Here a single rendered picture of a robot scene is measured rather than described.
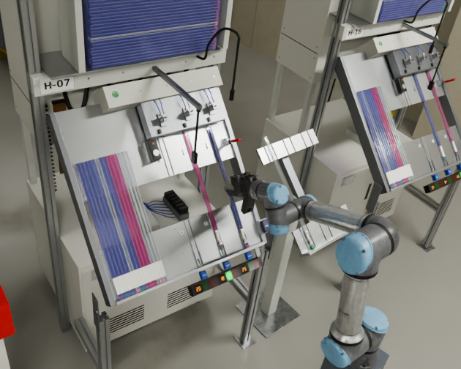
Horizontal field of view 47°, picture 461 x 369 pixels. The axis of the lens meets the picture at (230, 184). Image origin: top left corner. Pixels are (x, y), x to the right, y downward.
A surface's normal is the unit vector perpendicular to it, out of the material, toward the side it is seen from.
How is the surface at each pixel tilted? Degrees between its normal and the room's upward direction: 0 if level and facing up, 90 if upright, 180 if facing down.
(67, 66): 0
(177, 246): 48
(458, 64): 90
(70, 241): 0
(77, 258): 0
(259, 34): 90
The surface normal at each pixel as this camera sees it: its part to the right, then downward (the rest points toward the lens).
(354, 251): -0.77, 0.22
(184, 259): 0.49, -0.13
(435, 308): 0.11, -0.79
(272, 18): -0.66, 0.40
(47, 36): 0.56, 0.54
